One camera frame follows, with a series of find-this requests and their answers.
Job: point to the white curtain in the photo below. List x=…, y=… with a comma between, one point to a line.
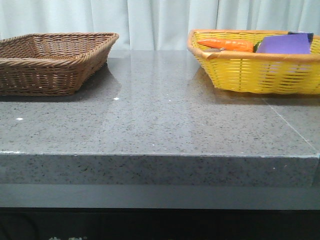
x=155, y=24

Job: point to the orange toy carrot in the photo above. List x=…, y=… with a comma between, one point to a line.
x=228, y=44

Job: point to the green toy item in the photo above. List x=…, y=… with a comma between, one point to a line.
x=256, y=47

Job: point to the dark blue capped bottle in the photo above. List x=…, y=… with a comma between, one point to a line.
x=310, y=35

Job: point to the brown toy piece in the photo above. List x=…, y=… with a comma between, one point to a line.
x=213, y=50

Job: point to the yellow wicker basket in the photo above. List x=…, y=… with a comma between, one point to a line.
x=259, y=73

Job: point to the brown wicker basket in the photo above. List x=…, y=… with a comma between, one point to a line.
x=52, y=64

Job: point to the purple foam block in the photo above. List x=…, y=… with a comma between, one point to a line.
x=285, y=44

